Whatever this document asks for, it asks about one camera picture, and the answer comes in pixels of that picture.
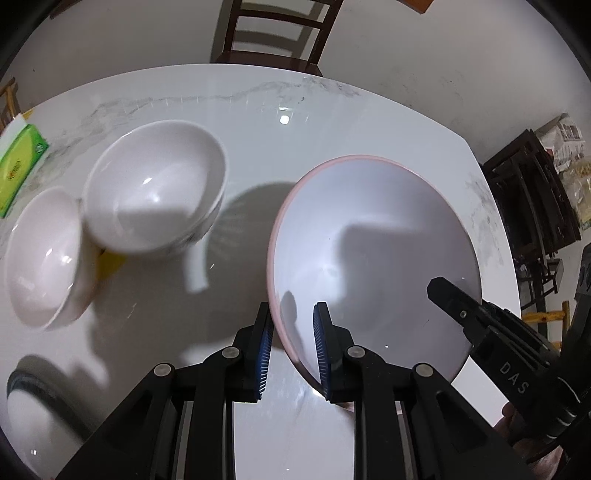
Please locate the dark wooden slat chair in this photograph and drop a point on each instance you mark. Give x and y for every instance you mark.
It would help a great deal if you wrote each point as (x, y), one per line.
(277, 32)

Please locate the large blue floral plate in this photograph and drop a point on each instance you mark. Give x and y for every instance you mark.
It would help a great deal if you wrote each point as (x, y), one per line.
(32, 367)

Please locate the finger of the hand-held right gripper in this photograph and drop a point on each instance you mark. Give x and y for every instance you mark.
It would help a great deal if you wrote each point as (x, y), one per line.
(450, 300)

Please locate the white bowl with pink base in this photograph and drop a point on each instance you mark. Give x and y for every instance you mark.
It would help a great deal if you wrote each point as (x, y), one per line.
(44, 263)

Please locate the round yellow warning sticker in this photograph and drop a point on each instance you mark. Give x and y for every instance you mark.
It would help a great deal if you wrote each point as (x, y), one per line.
(108, 263)

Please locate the newspaper sheets on wall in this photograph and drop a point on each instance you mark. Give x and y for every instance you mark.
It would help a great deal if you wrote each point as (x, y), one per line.
(570, 157)

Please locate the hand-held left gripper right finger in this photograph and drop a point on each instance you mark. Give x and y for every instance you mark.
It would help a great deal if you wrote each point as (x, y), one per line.
(322, 350)

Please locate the person's right hand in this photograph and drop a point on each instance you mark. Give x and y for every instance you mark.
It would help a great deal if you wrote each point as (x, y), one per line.
(521, 443)

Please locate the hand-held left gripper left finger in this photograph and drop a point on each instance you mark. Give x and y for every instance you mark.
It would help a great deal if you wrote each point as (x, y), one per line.
(264, 350)

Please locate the light bamboo chair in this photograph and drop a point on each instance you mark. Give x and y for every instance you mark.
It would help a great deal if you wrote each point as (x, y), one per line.
(547, 318)
(8, 104)

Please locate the white plate with pink flowers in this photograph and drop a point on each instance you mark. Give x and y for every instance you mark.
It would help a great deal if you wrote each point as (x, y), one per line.
(39, 429)

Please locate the large pink bowl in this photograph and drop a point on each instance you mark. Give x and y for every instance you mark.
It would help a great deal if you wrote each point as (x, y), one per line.
(378, 258)

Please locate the dark wooden stool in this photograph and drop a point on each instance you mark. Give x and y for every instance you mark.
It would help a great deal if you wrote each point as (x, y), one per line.
(531, 198)

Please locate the white bowl with blue print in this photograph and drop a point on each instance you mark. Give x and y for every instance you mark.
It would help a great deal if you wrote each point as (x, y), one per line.
(157, 189)

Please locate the green tissue box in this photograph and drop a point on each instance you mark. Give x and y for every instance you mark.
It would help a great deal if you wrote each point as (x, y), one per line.
(18, 170)

